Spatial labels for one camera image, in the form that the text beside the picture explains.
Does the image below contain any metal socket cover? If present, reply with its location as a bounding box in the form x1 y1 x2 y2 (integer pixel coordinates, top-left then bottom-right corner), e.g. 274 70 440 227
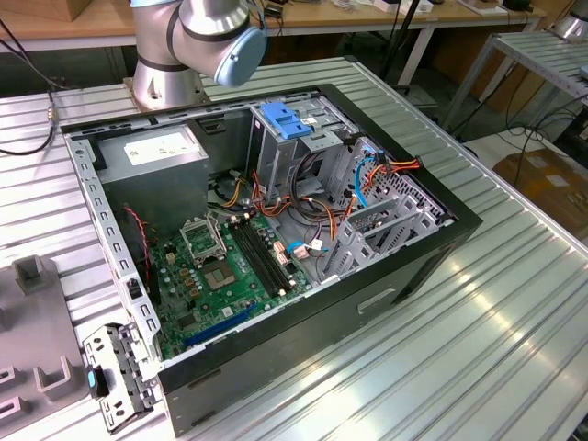
178 214 230 268

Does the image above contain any metal card retention bracket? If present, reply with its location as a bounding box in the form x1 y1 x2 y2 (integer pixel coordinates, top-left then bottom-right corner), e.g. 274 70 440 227
81 321 160 435

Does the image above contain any black open PC case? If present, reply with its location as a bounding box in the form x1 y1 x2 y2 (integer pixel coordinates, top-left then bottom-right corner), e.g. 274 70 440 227
59 82 483 437

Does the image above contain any metal slat side table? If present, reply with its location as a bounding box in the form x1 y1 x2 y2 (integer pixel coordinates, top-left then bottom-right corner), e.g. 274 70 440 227
440 31 588 139

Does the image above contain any grey power supply unit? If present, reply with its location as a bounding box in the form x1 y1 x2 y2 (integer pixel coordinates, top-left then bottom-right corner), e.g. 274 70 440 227
94 123 210 235

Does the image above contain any brown cardboard box on desk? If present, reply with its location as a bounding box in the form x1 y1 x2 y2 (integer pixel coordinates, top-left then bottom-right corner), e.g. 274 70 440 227
68 0 134 22

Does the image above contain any green motherboard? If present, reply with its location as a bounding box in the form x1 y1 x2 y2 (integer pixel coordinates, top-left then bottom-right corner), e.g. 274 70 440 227
149 209 318 362

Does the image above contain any large brown cardboard box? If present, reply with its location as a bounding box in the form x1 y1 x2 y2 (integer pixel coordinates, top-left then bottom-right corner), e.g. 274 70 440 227
493 146 588 231

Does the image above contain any grey disk bay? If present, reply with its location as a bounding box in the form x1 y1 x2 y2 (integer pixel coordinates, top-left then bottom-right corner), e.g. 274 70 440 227
316 137 456 284

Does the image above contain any wooden desk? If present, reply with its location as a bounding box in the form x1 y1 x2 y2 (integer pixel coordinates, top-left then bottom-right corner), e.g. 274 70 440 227
0 0 550 88

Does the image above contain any blue expansion slot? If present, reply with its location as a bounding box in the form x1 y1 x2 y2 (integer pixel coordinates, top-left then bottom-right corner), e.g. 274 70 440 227
182 304 253 349

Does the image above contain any light blue SATA wire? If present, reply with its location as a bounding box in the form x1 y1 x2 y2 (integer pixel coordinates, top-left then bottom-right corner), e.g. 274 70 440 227
285 144 383 256

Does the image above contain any yellow mainboard power wire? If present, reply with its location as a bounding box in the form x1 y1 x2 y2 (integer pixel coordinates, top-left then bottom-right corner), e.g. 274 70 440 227
219 176 258 209

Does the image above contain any grey optical drive cage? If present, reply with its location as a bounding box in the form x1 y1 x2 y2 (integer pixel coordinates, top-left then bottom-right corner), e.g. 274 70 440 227
245 94 357 203

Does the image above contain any black RAM slot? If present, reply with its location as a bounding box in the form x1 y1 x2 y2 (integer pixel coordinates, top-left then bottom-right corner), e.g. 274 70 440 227
230 222 279 299
248 217 296 290
242 219 290 293
235 220 285 297

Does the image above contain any CPU socket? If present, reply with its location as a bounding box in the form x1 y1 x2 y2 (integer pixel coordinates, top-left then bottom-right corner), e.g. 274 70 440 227
204 260 241 294

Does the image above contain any grey parts rack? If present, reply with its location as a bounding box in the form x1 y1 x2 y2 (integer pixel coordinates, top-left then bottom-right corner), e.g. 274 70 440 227
0 256 91 437

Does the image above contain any blue drive cage latch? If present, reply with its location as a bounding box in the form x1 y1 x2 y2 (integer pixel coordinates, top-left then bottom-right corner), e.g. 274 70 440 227
259 101 314 142

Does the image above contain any thick black cable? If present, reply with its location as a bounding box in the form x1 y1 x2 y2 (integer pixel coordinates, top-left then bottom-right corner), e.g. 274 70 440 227
291 151 332 221

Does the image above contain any grey cable with metal plug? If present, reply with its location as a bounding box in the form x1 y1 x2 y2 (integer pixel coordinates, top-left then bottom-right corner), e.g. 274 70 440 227
0 89 61 157

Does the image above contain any orange red power wire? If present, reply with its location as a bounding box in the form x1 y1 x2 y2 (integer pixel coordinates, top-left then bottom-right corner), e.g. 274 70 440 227
250 155 424 243

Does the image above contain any black case fan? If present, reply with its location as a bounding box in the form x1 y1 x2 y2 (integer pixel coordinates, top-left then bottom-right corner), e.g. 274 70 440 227
121 204 162 307

